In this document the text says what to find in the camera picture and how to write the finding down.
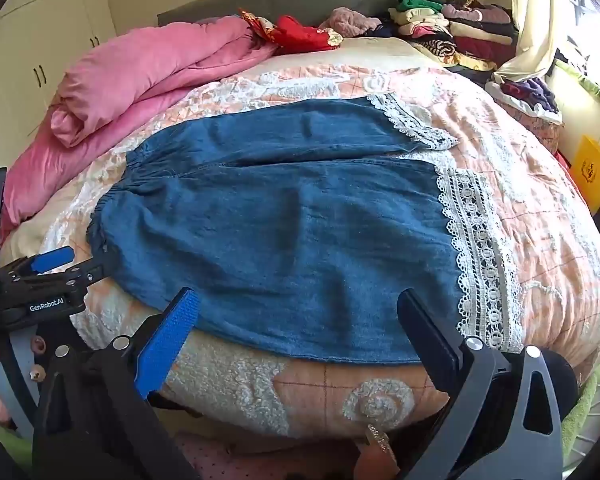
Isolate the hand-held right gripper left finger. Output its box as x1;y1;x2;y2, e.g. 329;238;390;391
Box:
32;287;203;480

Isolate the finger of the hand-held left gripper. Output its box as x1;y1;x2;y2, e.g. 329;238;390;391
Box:
7;246;76;281
45;259;108;288

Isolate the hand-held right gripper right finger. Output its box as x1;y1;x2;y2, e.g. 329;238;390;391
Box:
397;290;563;480

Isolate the blue denim pants lace trim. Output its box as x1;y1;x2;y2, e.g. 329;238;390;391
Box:
87;96;526;365

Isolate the green towel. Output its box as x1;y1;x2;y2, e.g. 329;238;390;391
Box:
562;362;600;456

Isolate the peach floral bedspread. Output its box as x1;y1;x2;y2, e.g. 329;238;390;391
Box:
0;35;600;441

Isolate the pink duvet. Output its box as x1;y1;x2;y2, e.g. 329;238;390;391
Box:
0;16;281;241

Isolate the white wardrobe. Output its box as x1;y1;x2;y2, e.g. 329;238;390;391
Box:
0;0;116;161

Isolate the yellow box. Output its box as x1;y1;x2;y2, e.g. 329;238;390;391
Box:
570;135;600;211

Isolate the purple clothes pile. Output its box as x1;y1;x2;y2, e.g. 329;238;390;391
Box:
485;77;563;121

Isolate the stack of folded clothes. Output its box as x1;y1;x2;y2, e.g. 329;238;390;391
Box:
380;0;518;73

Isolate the red garment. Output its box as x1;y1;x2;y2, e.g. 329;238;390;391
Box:
240;8;343;53

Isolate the pink fuzzy garment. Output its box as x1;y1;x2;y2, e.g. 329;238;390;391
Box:
320;6;383;38

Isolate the cream curtain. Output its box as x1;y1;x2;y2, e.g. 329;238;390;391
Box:
492;0;573;83

